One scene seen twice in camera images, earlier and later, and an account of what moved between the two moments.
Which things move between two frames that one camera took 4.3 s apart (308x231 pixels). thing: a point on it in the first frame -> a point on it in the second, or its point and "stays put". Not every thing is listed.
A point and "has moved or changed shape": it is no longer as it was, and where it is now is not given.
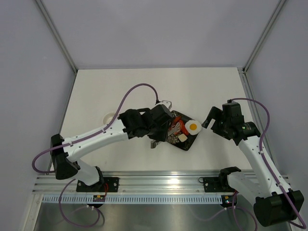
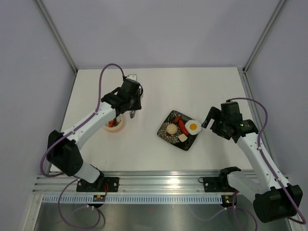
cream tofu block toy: (182, 137) stays put
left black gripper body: (158, 133) -> (134, 102)
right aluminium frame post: (269, 24) stays put
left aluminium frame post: (55, 35) stays put
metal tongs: (154, 143) has moved or changed shape
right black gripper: (215, 113) stays put
